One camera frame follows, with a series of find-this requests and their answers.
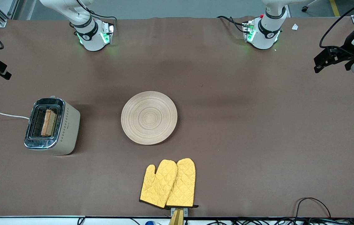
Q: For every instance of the small blue object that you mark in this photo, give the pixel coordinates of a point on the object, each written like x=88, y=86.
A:
x=149, y=223

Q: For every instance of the brown table cover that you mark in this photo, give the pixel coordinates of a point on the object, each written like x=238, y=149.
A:
x=195, y=62

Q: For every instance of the grey metal bracket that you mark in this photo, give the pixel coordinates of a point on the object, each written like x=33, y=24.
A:
x=185, y=211

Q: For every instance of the yellow quilted oven mitt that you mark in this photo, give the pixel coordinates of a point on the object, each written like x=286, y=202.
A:
x=183, y=184
x=158, y=184

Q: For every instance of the round wooden plate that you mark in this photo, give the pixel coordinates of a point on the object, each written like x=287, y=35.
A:
x=149, y=118

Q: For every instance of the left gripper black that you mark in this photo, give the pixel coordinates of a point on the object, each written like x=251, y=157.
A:
x=348, y=47

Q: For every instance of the black chair caster wheel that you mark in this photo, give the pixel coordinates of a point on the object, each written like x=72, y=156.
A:
x=305, y=9

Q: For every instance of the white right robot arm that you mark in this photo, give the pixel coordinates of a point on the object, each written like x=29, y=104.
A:
x=92, y=34

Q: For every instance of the brown toast slice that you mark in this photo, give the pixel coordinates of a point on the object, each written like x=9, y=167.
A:
x=48, y=122

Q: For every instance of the upright aluminium frame profile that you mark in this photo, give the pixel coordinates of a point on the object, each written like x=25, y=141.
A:
x=13, y=7

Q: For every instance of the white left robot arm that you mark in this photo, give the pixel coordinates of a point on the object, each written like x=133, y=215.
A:
x=267, y=31

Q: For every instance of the small white paper scrap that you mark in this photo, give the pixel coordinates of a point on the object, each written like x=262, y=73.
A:
x=295, y=27

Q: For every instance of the cream chrome two-slot toaster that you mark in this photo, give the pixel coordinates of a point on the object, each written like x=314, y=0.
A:
x=67, y=131

